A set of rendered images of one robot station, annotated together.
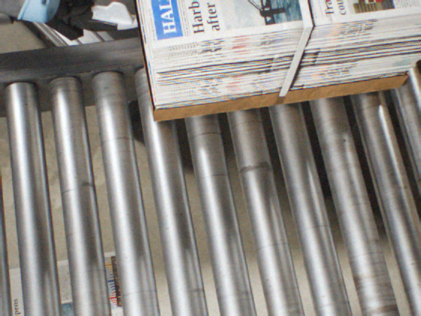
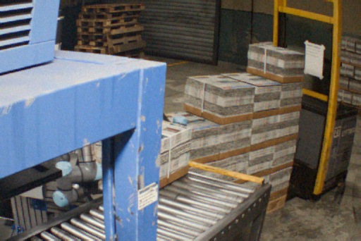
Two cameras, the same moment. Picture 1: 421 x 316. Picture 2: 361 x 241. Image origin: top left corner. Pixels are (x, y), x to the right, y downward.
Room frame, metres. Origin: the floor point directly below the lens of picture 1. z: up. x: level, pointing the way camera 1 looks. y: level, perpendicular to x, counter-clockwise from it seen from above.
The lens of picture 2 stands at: (-1.11, 1.21, 1.69)
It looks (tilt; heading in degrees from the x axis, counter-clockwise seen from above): 16 degrees down; 319
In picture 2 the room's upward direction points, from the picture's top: 4 degrees clockwise
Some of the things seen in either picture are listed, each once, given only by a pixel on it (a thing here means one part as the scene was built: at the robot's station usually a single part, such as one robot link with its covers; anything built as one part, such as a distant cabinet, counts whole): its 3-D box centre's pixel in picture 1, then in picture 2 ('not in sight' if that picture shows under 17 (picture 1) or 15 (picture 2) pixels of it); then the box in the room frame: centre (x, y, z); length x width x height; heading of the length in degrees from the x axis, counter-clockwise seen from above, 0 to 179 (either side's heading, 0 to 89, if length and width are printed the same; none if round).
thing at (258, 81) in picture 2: not in sight; (252, 79); (1.14, -1.33, 1.06); 0.37 x 0.28 x 0.01; 0
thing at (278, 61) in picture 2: not in sight; (271, 130); (1.15, -1.64, 0.65); 0.39 x 0.30 x 1.29; 179
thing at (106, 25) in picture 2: not in sight; (108, 33); (7.32, -3.89, 0.65); 1.33 x 0.94 x 1.30; 114
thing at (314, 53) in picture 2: not in sight; (307, 51); (1.14, -2.09, 1.28); 0.57 x 0.01 x 0.65; 179
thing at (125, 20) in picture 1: (121, 12); not in sight; (0.57, 0.17, 0.82); 0.09 x 0.03 x 0.06; 84
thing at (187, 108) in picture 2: not in sight; (218, 110); (1.15, -1.04, 0.86); 0.38 x 0.29 x 0.04; 179
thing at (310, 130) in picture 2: not in sight; (317, 142); (1.14, -2.44, 0.40); 0.69 x 0.55 x 0.80; 179
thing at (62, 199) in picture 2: not in sight; (65, 196); (0.52, 0.43, 0.82); 0.11 x 0.08 x 0.09; 110
